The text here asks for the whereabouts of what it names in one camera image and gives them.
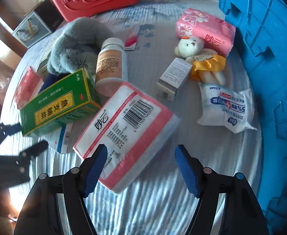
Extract pink flowered tissue pack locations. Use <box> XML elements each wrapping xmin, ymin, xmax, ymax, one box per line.
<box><xmin>13</xmin><ymin>66</ymin><xmax>43</xmax><ymax>109</ymax></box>
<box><xmin>73</xmin><ymin>81</ymin><xmax>181</xmax><ymax>194</ymax></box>
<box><xmin>175</xmin><ymin>8</ymin><xmax>236</xmax><ymax>57</ymax></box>

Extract small grey white medicine box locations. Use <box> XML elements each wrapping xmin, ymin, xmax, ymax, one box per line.
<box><xmin>156</xmin><ymin>57</ymin><xmax>193</xmax><ymax>102</ymax></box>

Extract clear plastic bag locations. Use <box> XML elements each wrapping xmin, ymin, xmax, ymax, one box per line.
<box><xmin>0</xmin><ymin>71</ymin><xmax>12</xmax><ymax>93</ymax></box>

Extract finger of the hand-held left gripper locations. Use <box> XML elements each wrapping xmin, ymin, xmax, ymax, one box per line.
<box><xmin>0</xmin><ymin>141</ymin><xmax>49</xmax><ymax>188</ymax></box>
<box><xmin>0</xmin><ymin>123</ymin><xmax>22</xmax><ymax>150</ymax></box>

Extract white bear doll yellow dress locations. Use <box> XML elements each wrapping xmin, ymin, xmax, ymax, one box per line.
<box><xmin>174</xmin><ymin>35</ymin><xmax>226</xmax><ymax>85</ymax></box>

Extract blue plastic crate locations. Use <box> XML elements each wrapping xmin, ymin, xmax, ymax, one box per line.
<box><xmin>212</xmin><ymin>0</ymin><xmax>287</xmax><ymax>235</ymax></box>

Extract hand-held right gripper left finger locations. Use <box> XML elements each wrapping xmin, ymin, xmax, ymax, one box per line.
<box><xmin>13</xmin><ymin>144</ymin><xmax>108</xmax><ymax>235</ymax></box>

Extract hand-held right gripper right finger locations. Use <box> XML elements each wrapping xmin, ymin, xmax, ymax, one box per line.
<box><xmin>175</xmin><ymin>144</ymin><xmax>271</xmax><ymax>235</ymax></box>

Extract black gift box gold ribbon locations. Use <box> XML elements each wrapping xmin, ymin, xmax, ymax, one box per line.
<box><xmin>13</xmin><ymin>0</ymin><xmax>64</xmax><ymax>49</ymax></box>

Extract grey plush toy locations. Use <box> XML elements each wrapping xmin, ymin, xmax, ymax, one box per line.
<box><xmin>47</xmin><ymin>17</ymin><xmax>114</xmax><ymax>76</ymax></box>

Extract dark blue cloth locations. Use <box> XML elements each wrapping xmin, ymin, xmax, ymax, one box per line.
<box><xmin>39</xmin><ymin>75</ymin><xmax>61</xmax><ymax>91</ymax></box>

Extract white blue wipes packet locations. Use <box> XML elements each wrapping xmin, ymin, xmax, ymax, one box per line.
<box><xmin>197</xmin><ymin>83</ymin><xmax>257</xmax><ymax>134</ymax></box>

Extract red white sachet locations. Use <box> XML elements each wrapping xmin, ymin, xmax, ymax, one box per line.
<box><xmin>124</xmin><ymin>26</ymin><xmax>140</xmax><ymax>51</ymax></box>

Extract blue white flat box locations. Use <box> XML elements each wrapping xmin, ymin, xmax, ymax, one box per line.
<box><xmin>48</xmin><ymin>122</ymin><xmax>74</xmax><ymax>154</ymax></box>

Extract small green white box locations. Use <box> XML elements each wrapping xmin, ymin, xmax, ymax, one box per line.
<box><xmin>36</xmin><ymin>51</ymin><xmax>52</xmax><ymax>77</ymax></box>

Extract striped white bed sheet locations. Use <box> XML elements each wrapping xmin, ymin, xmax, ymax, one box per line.
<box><xmin>0</xmin><ymin>0</ymin><xmax>264</xmax><ymax>235</ymax></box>

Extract white medicine bottle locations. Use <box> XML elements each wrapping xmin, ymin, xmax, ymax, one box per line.
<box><xmin>94</xmin><ymin>37</ymin><xmax>129</xmax><ymax>97</ymax></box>

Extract green yellow medicine box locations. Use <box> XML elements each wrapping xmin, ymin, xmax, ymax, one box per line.
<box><xmin>20</xmin><ymin>68</ymin><xmax>102</xmax><ymax>137</ymax></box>

